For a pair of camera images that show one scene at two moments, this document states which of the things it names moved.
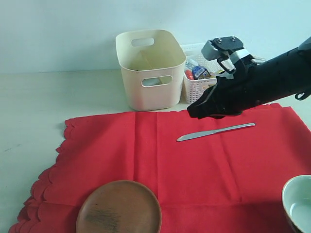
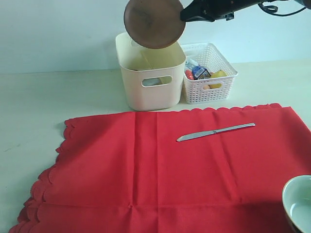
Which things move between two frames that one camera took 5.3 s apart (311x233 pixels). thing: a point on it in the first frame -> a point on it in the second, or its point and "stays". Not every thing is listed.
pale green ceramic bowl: x=296 y=199 stays
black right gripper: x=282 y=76 -> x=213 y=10
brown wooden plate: x=120 y=206 -> x=154 y=24
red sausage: x=189 y=74 stays
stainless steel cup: x=151 y=81 stays
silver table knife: x=199 y=134 stays
